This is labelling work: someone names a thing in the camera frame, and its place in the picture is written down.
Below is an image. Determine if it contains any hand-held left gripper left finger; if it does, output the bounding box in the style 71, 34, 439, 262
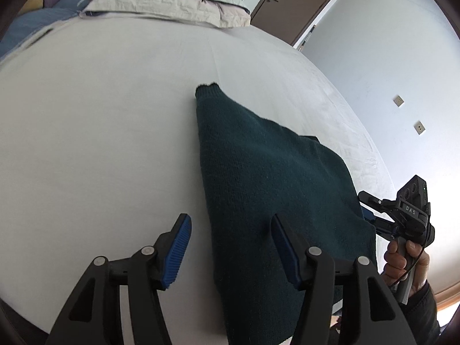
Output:
50, 213, 193, 345

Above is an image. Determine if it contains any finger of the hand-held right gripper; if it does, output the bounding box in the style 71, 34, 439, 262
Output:
361, 208, 399, 239
358, 190, 398, 220

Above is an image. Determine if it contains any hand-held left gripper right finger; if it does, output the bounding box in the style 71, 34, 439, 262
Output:
270, 214, 419, 345

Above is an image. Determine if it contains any dark green sweater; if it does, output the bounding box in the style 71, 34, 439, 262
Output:
195, 83, 377, 345

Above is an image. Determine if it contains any person's right forearm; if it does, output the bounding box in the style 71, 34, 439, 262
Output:
381, 280, 442, 345

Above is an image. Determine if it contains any person's right hand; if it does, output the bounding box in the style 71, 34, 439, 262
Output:
383, 239, 431, 295

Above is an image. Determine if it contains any bed with white sheet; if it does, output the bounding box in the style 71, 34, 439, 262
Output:
0, 16, 399, 345

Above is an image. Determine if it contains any brown door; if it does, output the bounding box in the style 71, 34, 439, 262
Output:
250, 0, 346, 45

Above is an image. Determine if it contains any folded beige and blue duvet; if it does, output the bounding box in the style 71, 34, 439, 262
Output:
77, 0, 252, 29

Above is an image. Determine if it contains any blue pillow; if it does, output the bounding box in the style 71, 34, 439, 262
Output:
0, 0, 87, 62

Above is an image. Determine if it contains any black cable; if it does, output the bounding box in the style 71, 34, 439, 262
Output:
386, 223, 432, 286

